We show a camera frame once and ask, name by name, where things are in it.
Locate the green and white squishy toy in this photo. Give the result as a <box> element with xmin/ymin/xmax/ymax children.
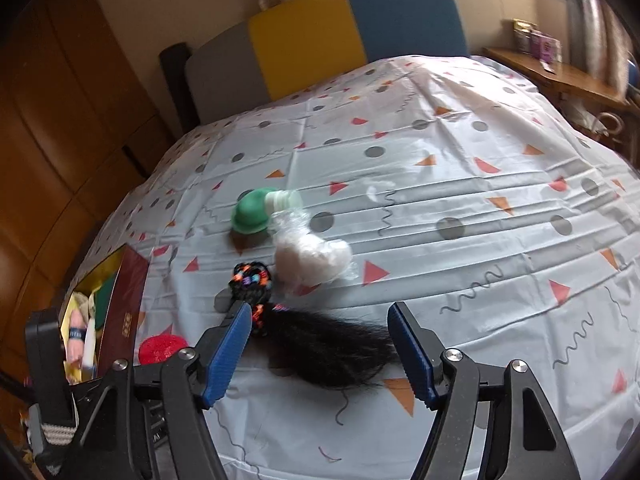
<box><xmin>230</xmin><ymin>187</ymin><xmax>302</xmax><ymax>236</ymax></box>

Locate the maroon gift box gold lining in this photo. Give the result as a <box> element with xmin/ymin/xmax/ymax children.
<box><xmin>60</xmin><ymin>244</ymin><xmax>152</xmax><ymax>387</ymax></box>

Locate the wooden side desk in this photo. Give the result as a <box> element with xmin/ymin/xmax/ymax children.
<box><xmin>481</xmin><ymin>46</ymin><xmax>637</xmax><ymax>112</ymax></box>

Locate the patterned white bed sheet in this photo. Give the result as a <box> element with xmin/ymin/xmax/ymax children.
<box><xmin>60</xmin><ymin>54</ymin><xmax>640</xmax><ymax>480</ymax></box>

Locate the white curled metal frame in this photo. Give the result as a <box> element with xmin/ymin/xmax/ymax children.
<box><xmin>569</xmin><ymin>101</ymin><xmax>629</xmax><ymax>149</ymax></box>

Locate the dark gold box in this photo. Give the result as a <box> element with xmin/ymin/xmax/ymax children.
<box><xmin>511</xmin><ymin>18</ymin><xmax>534</xmax><ymax>54</ymax></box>

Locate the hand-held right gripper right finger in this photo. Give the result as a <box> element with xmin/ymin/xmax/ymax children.
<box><xmin>387</xmin><ymin>301</ymin><xmax>583</xmax><ymax>480</ymax></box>

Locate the grey yellow blue headboard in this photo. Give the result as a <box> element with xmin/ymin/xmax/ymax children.
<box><xmin>185</xmin><ymin>0</ymin><xmax>472</xmax><ymax>127</ymax></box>

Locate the red mesh scrubber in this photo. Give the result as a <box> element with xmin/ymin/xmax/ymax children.
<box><xmin>138</xmin><ymin>332</ymin><xmax>190</xmax><ymax>366</ymax></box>

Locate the pink towel blue band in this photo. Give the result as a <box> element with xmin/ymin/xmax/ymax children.
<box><xmin>63</xmin><ymin>308</ymin><xmax>87</xmax><ymax>364</ymax></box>

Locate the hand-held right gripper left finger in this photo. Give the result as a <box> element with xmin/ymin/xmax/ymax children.
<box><xmin>65</xmin><ymin>301</ymin><xmax>253</xmax><ymax>480</ymax></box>

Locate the clear bag of white cotton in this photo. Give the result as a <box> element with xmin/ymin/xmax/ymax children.
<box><xmin>269</xmin><ymin>207</ymin><xmax>359</xmax><ymax>297</ymax></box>

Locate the black hairpiece with coloured beads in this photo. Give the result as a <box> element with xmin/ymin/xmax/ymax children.
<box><xmin>226</xmin><ymin>260</ymin><xmax>402</xmax><ymax>389</ymax></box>

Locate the green and yellow sponge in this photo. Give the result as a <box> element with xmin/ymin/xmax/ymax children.
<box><xmin>95</xmin><ymin>280</ymin><xmax>119</xmax><ymax>329</ymax></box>

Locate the purple box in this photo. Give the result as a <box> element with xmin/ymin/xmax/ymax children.
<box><xmin>530</xmin><ymin>30</ymin><xmax>564</xmax><ymax>64</ymax></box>

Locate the brown wooden wardrobe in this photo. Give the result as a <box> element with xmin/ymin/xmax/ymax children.
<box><xmin>0</xmin><ymin>0</ymin><xmax>177</xmax><ymax>386</ymax></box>

